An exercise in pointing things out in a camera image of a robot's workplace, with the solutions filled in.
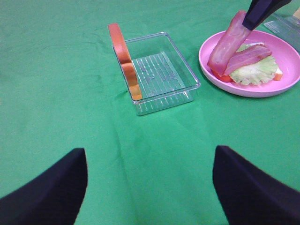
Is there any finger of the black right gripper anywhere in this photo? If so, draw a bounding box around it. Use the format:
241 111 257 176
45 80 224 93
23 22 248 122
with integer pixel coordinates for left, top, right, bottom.
242 0 291 30

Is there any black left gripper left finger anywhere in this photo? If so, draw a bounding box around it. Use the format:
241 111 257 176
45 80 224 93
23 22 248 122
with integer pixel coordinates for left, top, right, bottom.
0 148 88 225

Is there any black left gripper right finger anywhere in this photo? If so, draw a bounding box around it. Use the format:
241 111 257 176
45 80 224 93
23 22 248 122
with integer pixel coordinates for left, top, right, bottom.
212 145 300 225

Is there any bacon strip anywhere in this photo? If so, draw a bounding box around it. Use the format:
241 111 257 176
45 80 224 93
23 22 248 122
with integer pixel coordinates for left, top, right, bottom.
223 44 272 75
208 10 251 76

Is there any green lettuce leaf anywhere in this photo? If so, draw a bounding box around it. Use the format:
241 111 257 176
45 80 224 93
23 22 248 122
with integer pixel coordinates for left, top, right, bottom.
229 44 278 86

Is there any bread slice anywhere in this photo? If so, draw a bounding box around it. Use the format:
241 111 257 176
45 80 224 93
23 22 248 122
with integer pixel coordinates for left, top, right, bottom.
212 42 284 83
108 23 143 101

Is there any right clear plastic container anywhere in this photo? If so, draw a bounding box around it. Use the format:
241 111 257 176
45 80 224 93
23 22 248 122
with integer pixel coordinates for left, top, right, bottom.
264 13 300 52

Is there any clear plastic container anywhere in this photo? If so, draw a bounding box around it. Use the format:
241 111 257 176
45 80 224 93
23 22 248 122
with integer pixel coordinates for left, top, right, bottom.
125 32 200 116
264 13 300 52

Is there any pink round plate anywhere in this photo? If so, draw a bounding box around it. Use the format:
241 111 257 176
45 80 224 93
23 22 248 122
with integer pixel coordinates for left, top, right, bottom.
199 30 300 98

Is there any green tablecloth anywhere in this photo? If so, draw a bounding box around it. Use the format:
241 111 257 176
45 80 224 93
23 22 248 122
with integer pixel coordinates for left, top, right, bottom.
0 0 300 225

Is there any left clear plastic container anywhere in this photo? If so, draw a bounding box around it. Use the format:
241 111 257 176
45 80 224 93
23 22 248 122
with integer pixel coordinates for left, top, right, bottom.
125 32 200 116

